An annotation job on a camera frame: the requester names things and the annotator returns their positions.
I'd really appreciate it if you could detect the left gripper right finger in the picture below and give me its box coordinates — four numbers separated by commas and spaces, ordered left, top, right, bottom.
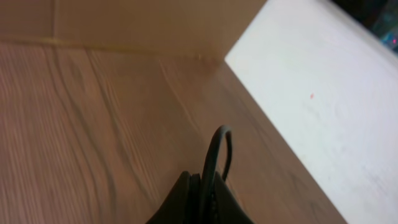
211, 172, 254, 224

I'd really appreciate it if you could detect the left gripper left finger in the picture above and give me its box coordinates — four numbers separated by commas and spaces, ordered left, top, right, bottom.
146, 171, 201, 224

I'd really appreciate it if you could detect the black cable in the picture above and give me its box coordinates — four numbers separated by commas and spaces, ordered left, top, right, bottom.
198, 124, 233, 224

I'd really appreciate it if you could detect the white foam board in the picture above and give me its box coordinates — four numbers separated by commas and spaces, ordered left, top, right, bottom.
225, 0, 397, 223

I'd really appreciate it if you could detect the cardboard box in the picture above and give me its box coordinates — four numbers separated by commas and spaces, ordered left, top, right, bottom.
1, 0, 264, 58

